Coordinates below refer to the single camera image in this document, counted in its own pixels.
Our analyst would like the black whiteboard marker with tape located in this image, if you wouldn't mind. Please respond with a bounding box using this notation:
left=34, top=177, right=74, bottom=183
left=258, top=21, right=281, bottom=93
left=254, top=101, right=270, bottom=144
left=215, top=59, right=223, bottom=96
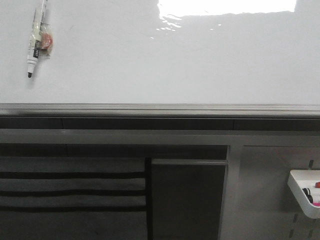
left=27, top=0, right=53, bottom=78

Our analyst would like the white whiteboard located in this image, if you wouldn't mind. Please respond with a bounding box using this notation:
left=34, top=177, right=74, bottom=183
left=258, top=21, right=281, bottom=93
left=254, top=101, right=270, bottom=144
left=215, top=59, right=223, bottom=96
left=0, top=0, right=320, bottom=105

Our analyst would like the grey horizontal shelf beam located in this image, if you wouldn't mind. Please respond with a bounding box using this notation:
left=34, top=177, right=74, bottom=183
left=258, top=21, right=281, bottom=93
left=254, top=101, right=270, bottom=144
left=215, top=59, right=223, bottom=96
left=0, top=129, right=320, bottom=147

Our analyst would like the dark grey cabinet panel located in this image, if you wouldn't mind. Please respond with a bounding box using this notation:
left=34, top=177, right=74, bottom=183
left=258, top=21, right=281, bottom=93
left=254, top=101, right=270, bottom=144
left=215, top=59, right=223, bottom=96
left=151, top=159, right=227, bottom=240

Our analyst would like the white pegboard panel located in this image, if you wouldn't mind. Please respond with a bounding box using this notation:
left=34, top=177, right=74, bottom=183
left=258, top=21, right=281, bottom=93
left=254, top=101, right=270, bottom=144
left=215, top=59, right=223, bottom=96
left=235, top=146, right=320, bottom=240

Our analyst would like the grey fabric hanging organizer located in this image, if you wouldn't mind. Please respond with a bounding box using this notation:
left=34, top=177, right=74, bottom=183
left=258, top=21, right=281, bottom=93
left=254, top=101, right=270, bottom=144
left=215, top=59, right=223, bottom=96
left=0, top=157, right=152, bottom=240

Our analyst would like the black capped marker in tray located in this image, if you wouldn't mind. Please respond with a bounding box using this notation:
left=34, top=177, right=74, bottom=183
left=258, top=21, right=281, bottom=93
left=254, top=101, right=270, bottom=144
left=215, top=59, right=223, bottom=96
left=302, top=188, right=314, bottom=204

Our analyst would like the aluminium whiteboard tray rail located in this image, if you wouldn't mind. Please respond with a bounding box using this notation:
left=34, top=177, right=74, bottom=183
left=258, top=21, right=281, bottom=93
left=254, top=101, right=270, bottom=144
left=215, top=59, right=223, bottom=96
left=0, top=103, right=320, bottom=119

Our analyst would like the white plastic wall tray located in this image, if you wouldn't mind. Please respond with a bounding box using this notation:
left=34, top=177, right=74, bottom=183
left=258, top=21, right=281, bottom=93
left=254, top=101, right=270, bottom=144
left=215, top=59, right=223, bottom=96
left=287, top=169, right=320, bottom=219

